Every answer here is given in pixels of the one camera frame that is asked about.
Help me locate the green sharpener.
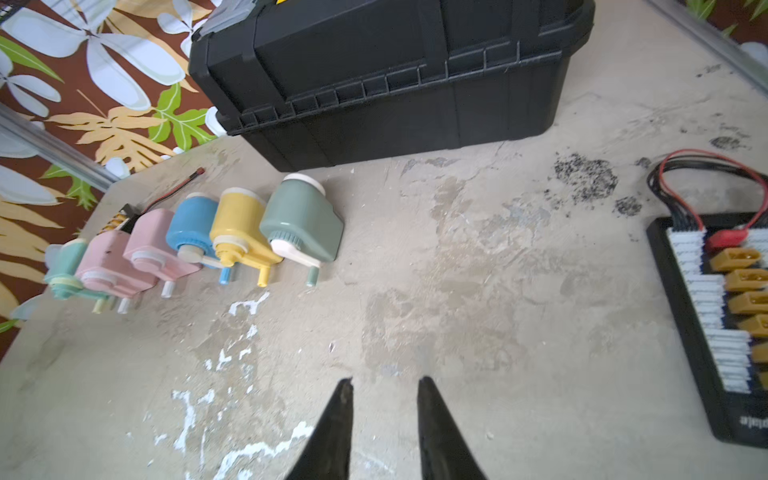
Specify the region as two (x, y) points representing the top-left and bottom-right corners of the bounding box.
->
(259, 173), (344, 287)
(44, 238), (110, 314)

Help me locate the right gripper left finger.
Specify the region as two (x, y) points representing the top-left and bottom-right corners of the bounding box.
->
(285, 378), (354, 480)

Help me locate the yellow pencil sharpener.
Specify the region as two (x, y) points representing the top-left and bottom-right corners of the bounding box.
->
(210, 187), (283, 288)

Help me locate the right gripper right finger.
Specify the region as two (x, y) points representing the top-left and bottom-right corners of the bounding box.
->
(417, 376), (486, 480)

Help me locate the pink sharpener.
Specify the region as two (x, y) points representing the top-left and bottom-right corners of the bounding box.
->
(75, 230), (158, 314)
(123, 209), (201, 298)

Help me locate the black battery holder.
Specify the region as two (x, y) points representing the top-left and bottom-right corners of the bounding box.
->
(99, 167), (205, 233)
(646, 149), (767, 448)

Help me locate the black battery holder left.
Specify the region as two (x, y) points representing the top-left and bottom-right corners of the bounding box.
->
(99, 167), (205, 233)

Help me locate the black plastic toolbox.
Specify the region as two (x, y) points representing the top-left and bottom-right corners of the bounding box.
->
(189, 0), (596, 172)

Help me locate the black battery holder right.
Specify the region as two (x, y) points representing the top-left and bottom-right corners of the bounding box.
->
(646, 149), (767, 448)

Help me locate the blue pencil sharpener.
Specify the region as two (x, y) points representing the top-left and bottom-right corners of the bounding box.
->
(166, 192), (232, 285)

